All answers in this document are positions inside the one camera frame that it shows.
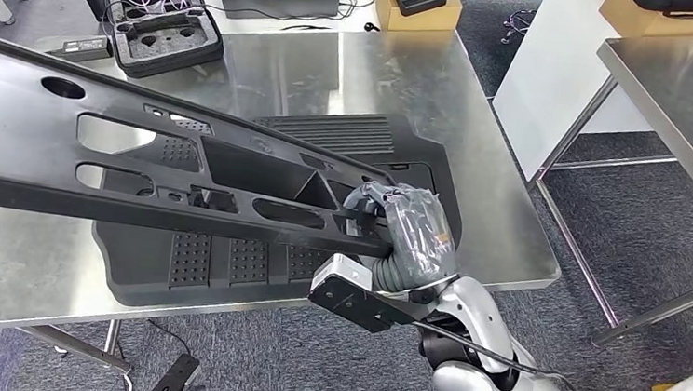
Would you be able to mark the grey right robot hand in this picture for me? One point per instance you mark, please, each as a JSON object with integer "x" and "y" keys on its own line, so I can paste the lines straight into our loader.
{"x": 424, "y": 237}

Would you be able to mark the black plastic plate holder part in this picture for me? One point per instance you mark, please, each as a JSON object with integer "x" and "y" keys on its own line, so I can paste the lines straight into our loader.
{"x": 4, "y": 136}

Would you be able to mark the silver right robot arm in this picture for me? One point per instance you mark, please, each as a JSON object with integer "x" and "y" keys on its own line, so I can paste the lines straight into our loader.
{"x": 473, "y": 315}

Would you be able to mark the stainless steel workbench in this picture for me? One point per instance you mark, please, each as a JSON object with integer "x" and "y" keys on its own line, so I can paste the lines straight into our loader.
{"x": 393, "y": 80}
{"x": 669, "y": 108}

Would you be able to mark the white partition panel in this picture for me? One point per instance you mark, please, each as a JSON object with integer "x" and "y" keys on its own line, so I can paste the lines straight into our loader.
{"x": 547, "y": 80}

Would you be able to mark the brown cardboard box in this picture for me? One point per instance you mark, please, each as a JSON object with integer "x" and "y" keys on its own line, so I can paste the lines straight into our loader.
{"x": 422, "y": 22}
{"x": 645, "y": 22}

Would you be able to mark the small black earpiece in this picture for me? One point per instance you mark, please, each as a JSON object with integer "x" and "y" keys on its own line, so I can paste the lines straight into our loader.
{"x": 369, "y": 27}

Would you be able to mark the large black plastic panel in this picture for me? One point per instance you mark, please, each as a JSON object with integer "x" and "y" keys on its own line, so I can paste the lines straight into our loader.
{"x": 148, "y": 271}

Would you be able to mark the yellow floor tape square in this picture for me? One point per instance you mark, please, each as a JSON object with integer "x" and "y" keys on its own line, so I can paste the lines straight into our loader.
{"x": 662, "y": 389}

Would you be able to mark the black foam lined case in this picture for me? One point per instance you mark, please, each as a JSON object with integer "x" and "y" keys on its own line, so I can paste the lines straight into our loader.
{"x": 209, "y": 47}

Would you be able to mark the black power adapter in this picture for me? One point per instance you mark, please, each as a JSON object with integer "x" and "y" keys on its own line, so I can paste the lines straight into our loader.
{"x": 82, "y": 48}

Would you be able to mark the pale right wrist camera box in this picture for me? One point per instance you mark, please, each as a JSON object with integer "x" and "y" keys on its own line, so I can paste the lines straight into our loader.
{"x": 343, "y": 271}

